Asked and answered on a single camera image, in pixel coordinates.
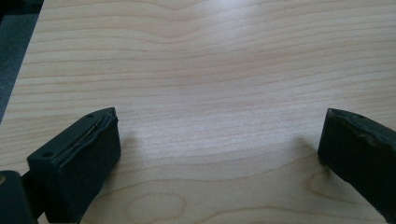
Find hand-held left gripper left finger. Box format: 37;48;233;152
26;106;122;224

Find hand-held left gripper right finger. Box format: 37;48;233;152
317;107;396;224

